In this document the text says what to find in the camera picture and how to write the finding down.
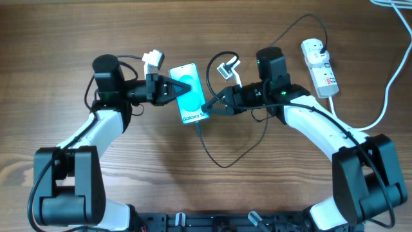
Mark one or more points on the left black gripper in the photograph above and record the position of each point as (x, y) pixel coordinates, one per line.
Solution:
(158, 87)

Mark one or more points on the white power strip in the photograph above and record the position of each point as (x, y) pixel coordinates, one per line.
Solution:
(323, 78)

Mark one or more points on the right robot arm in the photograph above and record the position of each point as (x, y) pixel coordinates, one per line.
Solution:
(366, 175)

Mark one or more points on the white USB charger plug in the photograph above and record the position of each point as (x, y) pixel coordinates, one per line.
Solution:
(315, 59)

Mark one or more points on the smartphone with turquoise screen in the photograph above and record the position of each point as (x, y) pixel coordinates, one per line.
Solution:
(190, 103)

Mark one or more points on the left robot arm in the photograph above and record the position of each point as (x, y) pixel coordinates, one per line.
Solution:
(68, 189)

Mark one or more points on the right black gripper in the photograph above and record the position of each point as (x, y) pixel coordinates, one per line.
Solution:
(234, 95)

